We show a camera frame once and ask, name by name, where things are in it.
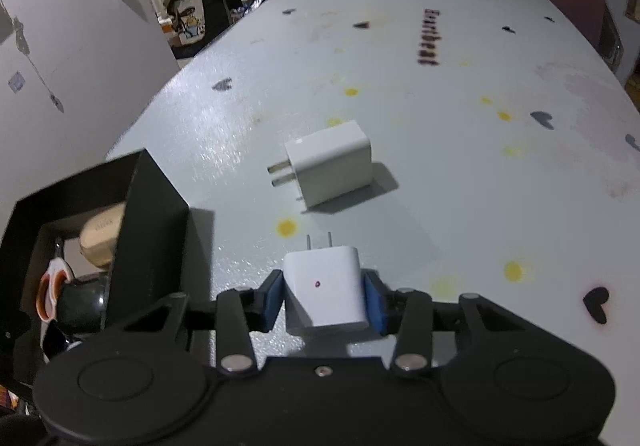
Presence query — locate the hanging wall chain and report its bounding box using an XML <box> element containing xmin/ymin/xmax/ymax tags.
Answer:
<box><xmin>0</xmin><ymin>0</ymin><xmax>65</xmax><ymax>114</ymax></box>

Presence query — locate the black box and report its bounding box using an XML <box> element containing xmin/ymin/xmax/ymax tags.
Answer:
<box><xmin>0</xmin><ymin>148</ymin><xmax>191</xmax><ymax>384</ymax></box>

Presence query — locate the large white charger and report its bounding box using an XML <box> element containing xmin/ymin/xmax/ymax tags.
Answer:
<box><xmin>267</xmin><ymin>120</ymin><xmax>373</xmax><ymax>209</ymax></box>

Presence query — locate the black earbud case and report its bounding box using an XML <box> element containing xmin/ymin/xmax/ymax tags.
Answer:
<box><xmin>55</xmin><ymin>276</ymin><xmax>111</xmax><ymax>332</ymax></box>

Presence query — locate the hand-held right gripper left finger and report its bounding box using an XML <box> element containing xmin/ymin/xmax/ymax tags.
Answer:
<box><xmin>120</xmin><ymin>270</ymin><xmax>285</xmax><ymax>375</ymax></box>

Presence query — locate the small rounded white charger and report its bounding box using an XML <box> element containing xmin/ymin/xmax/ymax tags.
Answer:
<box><xmin>282</xmin><ymin>232</ymin><xmax>368</xmax><ymax>336</ymax></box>

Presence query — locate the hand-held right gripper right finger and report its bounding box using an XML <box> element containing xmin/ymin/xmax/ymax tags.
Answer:
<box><xmin>362</xmin><ymin>271</ymin><xmax>526</xmax><ymax>377</ymax></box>

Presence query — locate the beige earbud case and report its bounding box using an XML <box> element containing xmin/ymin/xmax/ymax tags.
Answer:
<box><xmin>79</xmin><ymin>203</ymin><xmax>128</xmax><ymax>268</ymax></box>

